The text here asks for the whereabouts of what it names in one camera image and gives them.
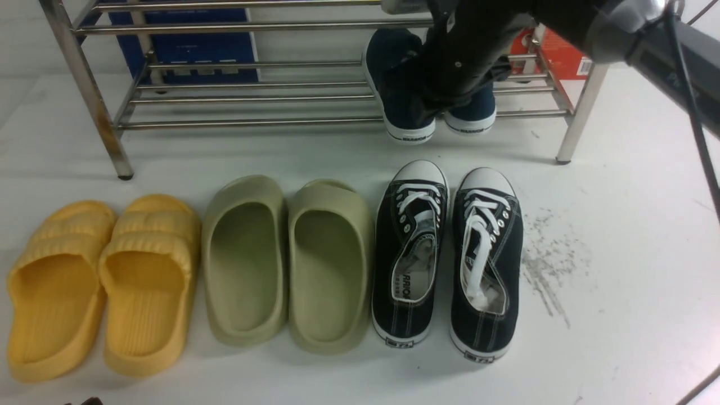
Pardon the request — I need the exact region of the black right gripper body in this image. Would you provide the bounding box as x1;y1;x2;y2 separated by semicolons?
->
385;1;532;113

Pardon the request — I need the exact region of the navy slip-on shoe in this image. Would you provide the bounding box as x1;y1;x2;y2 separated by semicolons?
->
443;82;497;136
362;28;435;145

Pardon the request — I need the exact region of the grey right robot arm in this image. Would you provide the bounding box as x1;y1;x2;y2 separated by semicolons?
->
380;1;718;135

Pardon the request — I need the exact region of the red box behind rack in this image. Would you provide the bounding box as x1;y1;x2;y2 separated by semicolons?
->
507;25;592;80

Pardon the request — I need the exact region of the blue box behind rack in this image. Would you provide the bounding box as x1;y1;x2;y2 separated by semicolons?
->
144;8;259;85

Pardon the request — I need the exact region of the stainless steel shoe rack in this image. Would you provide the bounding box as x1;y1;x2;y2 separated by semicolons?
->
38;0;636;181

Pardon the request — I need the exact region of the left black lace-up sneaker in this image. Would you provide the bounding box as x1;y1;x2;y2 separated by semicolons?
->
371;160;449;349

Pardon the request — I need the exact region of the black lace-up sneaker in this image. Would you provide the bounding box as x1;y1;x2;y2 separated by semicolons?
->
371;160;449;349
450;167;524;365

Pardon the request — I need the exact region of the right black lace-up sneaker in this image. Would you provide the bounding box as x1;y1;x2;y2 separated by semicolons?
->
450;167;524;365

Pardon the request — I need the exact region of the right olive green slipper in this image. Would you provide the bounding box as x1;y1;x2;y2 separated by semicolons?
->
288;179;375;356

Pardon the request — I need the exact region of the olive green slipper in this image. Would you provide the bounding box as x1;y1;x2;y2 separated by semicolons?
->
201;175;289;347
288;179;375;356

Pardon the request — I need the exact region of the left olive green slipper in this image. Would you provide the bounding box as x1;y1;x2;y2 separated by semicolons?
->
201;175;289;347

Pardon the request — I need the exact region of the right yellow slipper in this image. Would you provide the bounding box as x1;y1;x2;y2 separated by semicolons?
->
98;194;201;377

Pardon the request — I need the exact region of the yellow slipper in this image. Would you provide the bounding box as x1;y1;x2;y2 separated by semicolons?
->
7;200;118;383
98;194;201;377

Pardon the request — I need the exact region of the left yellow slipper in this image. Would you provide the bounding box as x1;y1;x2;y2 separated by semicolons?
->
7;200;118;383

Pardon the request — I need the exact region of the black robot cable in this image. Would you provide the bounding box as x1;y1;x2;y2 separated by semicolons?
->
664;0;720;226

